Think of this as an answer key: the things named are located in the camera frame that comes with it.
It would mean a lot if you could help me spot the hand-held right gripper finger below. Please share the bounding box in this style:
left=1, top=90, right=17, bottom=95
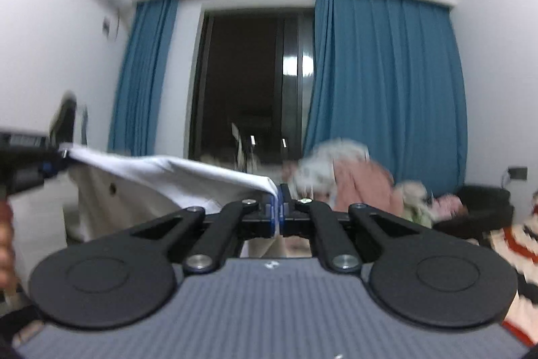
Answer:
left=278, top=183, right=422, bottom=274
left=128, top=191, right=279, bottom=276

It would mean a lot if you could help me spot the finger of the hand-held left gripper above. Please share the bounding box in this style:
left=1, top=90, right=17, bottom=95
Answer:
left=39, top=149, right=72, bottom=180

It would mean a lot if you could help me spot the person's left hand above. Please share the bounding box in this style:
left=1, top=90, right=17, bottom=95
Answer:
left=0, top=200, right=16, bottom=292

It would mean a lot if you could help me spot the black office chair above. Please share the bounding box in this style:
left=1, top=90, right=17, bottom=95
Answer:
left=48, top=91, right=90, bottom=146

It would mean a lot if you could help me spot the grey white garment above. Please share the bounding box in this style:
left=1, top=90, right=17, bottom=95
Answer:
left=289, top=138, right=371, bottom=202

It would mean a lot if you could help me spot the white metal rack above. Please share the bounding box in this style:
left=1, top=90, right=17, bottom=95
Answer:
left=230, top=122, right=260, bottom=175

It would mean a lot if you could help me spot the blue curtain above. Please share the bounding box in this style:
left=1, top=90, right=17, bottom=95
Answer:
left=107, top=0, right=180, bottom=156
left=302, top=0, right=468, bottom=201

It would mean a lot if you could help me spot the light green garment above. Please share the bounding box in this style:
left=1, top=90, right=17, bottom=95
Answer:
left=395, top=180, right=436, bottom=228

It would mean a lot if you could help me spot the small pink cloth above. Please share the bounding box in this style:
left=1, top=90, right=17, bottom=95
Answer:
left=432, top=193, right=468, bottom=217

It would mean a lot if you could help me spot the striped blanket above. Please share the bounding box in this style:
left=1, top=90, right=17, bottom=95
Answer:
left=474, top=190, right=538, bottom=348

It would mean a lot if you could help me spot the wall switch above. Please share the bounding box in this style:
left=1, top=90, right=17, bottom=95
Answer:
left=102, top=16, right=121, bottom=37

